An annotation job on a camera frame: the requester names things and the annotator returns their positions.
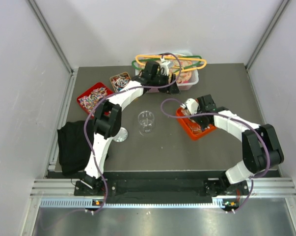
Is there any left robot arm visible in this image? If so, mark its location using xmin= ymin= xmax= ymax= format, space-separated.
xmin=81 ymin=59 xmax=180 ymax=195

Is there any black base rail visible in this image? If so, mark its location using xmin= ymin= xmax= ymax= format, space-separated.
xmin=74 ymin=171 xmax=239 ymax=204

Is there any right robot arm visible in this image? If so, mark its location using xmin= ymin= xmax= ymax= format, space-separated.
xmin=184 ymin=94 xmax=284 ymax=196

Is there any black cloth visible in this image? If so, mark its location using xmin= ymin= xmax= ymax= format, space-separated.
xmin=57 ymin=120 xmax=110 ymax=176

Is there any floral fabric item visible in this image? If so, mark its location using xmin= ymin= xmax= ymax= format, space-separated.
xmin=132 ymin=52 xmax=202 ymax=86

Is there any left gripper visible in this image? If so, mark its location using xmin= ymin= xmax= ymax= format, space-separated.
xmin=150 ymin=72 xmax=180 ymax=95

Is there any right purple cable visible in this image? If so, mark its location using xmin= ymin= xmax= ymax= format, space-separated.
xmin=160 ymin=98 xmax=271 ymax=213

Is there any yellow clothes hanger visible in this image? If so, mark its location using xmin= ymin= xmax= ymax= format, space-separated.
xmin=132 ymin=54 xmax=207 ymax=83

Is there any gold candy tin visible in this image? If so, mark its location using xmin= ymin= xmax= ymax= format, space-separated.
xmin=109 ymin=72 xmax=131 ymax=92

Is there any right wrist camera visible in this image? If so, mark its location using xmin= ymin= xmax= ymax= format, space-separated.
xmin=181 ymin=98 xmax=199 ymax=115

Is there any orange candy tray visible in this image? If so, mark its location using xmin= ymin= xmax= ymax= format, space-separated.
xmin=177 ymin=118 xmax=216 ymax=141

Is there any white plastic basket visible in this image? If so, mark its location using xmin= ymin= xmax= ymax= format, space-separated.
xmin=132 ymin=52 xmax=203 ymax=93

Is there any clear glass jar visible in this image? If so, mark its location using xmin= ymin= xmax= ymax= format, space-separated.
xmin=138 ymin=110 xmax=155 ymax=135

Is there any red candy tray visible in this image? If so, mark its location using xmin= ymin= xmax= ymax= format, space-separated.
xmin=76 ymin=82 xmax=113 ymax=114

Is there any silver jar lid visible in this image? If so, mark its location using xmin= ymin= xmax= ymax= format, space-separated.
xmin=113 ymin=127 xmax=128 ymax=143

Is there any green clothes hanger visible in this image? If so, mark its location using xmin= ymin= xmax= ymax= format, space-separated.
xmin=131 ymin=55 xmax=203 ymax=74

